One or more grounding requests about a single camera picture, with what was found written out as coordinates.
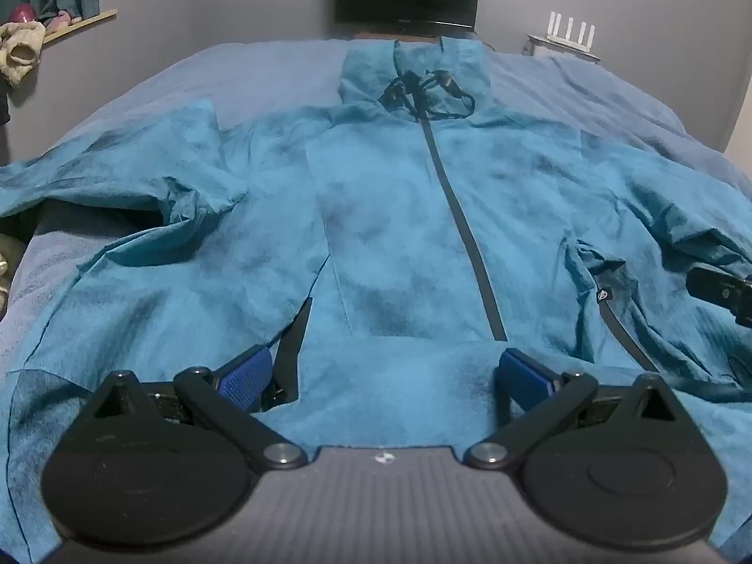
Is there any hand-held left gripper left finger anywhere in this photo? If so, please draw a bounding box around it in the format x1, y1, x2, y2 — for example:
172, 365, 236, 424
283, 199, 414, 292
88, 345, 307, 472

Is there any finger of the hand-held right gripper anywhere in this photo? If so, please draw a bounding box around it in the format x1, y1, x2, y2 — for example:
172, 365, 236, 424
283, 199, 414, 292
686, 267, 720, 305

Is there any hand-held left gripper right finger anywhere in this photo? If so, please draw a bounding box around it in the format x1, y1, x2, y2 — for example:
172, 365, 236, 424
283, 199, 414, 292
464, 348, 682, 472

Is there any teal zip jacket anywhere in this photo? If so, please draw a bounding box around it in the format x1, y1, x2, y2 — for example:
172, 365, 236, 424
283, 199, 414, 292
0, 36, 752, 564

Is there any white router with antennas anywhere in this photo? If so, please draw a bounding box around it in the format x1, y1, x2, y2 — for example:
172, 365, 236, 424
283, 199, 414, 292
545, 10, 596, 47

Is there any blue bed blanket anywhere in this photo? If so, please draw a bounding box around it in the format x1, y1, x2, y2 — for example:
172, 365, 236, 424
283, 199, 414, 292
0, 35, 752, 400

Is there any wooden television stand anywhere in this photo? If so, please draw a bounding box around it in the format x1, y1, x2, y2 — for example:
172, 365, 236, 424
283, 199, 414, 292
351, 31, 495, 53

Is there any wooden window sill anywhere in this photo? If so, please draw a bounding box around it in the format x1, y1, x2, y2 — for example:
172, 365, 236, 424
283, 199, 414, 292
42, 8, 118, 46

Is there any beige fleece garment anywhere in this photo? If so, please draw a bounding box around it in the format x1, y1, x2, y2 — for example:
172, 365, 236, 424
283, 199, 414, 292
0, 21, 47, 86

